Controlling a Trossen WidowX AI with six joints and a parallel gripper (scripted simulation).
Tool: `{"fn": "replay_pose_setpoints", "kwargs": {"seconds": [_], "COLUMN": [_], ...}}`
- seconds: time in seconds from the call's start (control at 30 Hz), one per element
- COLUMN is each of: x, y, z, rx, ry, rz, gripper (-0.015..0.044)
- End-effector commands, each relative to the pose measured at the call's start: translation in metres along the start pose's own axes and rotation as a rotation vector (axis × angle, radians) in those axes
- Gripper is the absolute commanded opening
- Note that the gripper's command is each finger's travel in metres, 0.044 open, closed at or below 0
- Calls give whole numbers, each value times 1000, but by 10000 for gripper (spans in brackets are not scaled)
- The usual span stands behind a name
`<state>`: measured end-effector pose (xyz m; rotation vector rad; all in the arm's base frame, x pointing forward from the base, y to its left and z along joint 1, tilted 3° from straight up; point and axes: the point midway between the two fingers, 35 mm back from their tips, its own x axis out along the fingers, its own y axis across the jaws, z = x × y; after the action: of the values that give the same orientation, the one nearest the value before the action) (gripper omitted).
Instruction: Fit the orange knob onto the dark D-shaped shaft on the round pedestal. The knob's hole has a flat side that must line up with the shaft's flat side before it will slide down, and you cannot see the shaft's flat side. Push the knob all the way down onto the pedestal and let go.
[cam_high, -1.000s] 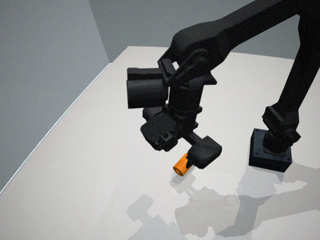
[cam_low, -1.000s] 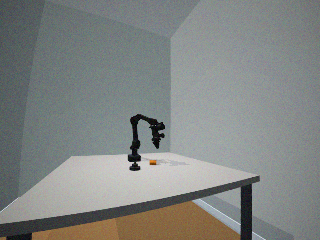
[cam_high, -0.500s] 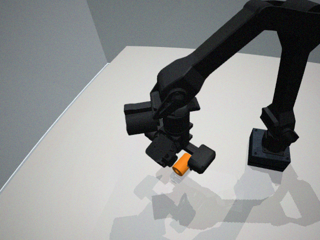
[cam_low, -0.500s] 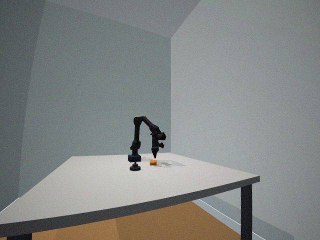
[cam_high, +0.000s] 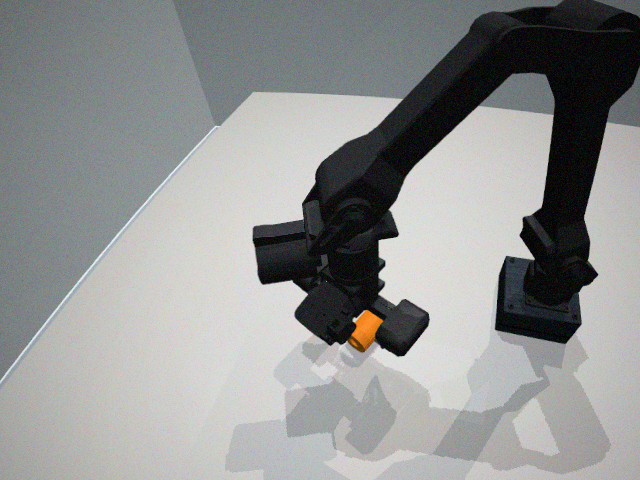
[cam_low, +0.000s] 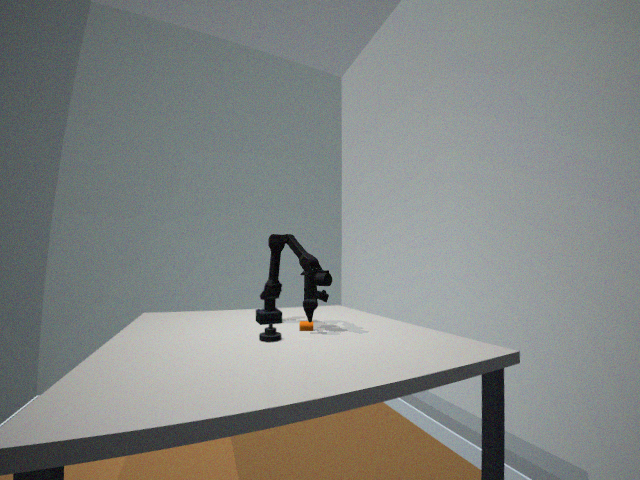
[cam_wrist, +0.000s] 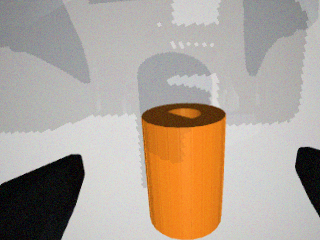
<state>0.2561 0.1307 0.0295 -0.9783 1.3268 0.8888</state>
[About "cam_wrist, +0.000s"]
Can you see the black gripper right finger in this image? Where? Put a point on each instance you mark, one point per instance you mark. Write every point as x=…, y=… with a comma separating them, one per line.
x=307, y=166

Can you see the orange knob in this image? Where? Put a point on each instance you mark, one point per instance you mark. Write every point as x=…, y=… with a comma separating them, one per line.
x=184, y=149

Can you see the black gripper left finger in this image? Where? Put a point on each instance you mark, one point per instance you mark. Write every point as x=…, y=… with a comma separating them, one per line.
x=39, y=204

